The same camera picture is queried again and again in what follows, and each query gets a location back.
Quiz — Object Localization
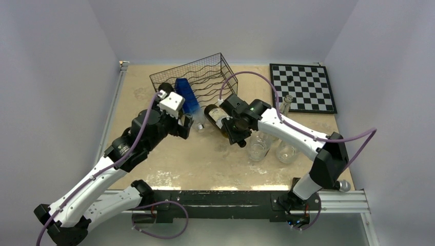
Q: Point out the black silver microphone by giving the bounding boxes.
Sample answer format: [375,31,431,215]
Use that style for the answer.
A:
[334,180,351,192]

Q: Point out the black wire wine rack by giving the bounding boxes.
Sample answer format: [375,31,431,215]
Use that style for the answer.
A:
[150,53,238,108]

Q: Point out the clear uncapped glass bottle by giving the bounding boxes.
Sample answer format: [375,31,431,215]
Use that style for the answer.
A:
[279,94,293,116]

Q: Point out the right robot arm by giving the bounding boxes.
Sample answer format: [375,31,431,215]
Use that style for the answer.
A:
[217,94,349,209]

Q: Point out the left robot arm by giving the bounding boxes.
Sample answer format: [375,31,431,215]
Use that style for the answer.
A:
[34,109,193,245]

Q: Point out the green wine bottle gold label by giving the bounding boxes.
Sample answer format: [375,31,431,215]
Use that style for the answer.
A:
[158,83,174,94]

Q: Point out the blue square glass bottle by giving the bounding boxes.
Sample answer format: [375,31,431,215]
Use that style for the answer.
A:
[175,78,205,133]

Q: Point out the clear bottle white cap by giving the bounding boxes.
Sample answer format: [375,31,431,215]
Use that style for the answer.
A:
[275,140,300,164]
[247,131,273,161]

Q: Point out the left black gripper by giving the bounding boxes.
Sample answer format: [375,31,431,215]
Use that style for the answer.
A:
[145,97,192,152]

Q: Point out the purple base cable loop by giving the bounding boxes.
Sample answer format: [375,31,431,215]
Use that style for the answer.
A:
[131,200,190,240]

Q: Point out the dark brown wine bottle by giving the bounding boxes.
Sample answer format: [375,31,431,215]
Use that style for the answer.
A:
[204,104,229,138]

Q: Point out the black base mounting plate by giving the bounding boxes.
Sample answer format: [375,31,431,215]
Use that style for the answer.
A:
[131,180,321,226]

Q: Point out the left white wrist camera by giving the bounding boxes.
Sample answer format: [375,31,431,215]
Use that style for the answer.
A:
[158,90,185,119]

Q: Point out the black white chessboard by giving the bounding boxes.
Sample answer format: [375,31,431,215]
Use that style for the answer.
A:
[269,64,337,114]

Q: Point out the clear bottle white cap left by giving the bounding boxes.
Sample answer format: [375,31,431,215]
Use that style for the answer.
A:
[247,131,273,161]

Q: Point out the clear bottle white cap right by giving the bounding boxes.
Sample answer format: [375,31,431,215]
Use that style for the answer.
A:
[275,140,300,164]

